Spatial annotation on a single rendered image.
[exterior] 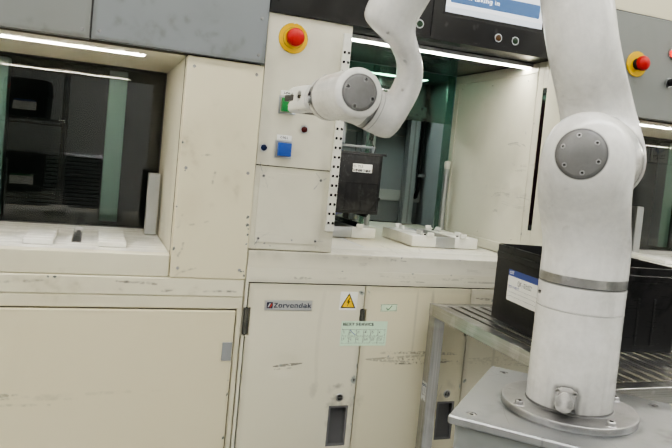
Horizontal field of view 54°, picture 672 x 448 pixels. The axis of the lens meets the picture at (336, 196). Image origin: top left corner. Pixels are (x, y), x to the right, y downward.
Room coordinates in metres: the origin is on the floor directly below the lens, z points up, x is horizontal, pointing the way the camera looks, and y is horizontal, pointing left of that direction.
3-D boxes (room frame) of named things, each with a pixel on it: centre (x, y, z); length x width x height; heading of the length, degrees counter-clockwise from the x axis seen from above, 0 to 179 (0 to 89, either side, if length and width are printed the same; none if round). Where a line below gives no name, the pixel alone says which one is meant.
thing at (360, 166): (2.00, 0.01, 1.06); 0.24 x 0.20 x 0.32; 111
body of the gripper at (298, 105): (1.29, 0.05, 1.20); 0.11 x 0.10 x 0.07; 20
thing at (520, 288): (1.45, -0.55, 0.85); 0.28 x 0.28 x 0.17; 15
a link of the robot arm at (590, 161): (0.92, -0.35, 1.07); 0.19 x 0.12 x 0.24; 150
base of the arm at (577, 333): (0.95, -0.36, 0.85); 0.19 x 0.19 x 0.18
